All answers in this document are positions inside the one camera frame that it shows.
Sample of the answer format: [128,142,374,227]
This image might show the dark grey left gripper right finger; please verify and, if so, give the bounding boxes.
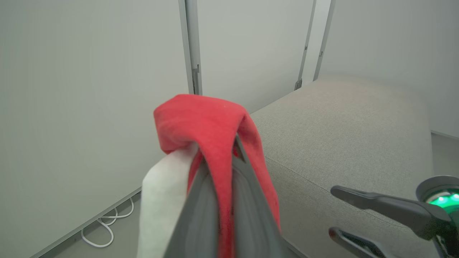
[231,135,299,258]

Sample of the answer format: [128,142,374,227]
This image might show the red garment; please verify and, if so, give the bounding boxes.
[153,94,281,258]

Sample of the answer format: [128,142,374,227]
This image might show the white partition panel grey frame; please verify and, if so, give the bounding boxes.
[313,0,459,138]
[0,0,203,258]
[197,0,318,115]

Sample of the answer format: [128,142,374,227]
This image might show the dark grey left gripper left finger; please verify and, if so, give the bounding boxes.
[163,158,220,258]

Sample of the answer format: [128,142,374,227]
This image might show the grey fabric sofa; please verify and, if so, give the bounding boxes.
[249,75,445,258]

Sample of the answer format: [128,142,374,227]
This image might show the white coiled floor cable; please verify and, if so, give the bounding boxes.
[81,197,135,248]

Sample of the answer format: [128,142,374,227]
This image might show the white fleece cloth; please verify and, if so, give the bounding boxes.
[136,143,200,258]

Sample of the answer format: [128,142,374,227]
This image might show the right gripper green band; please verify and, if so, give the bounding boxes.
[328,175,459,258]

